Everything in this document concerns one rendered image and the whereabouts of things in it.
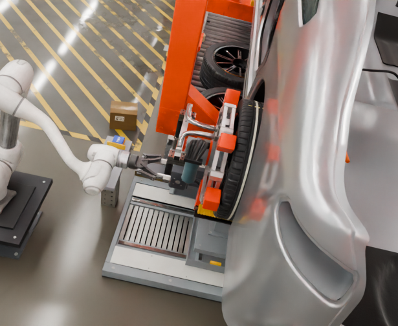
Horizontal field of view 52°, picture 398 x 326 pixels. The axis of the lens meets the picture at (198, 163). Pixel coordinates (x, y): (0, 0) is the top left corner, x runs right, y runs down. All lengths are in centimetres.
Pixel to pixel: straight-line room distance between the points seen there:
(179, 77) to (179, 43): 22
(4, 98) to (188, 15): 100
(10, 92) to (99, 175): 55
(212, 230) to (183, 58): 109
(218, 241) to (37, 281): 111
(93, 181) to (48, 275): 90
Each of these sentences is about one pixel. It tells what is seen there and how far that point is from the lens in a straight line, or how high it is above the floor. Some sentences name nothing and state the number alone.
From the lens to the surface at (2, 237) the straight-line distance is 253.
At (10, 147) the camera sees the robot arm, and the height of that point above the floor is 60.
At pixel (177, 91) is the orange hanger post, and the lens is 254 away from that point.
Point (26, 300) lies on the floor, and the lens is 266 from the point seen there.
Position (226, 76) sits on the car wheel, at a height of 50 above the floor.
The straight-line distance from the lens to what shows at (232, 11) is 437.
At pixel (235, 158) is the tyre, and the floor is 108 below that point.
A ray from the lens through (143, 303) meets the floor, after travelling 262.
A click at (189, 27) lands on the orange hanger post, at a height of 131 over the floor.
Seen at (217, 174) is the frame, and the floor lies 97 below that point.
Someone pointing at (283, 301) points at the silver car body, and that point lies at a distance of 132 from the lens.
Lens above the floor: 238
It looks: 45 degrees down
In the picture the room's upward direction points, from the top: 15 degrees clockwise
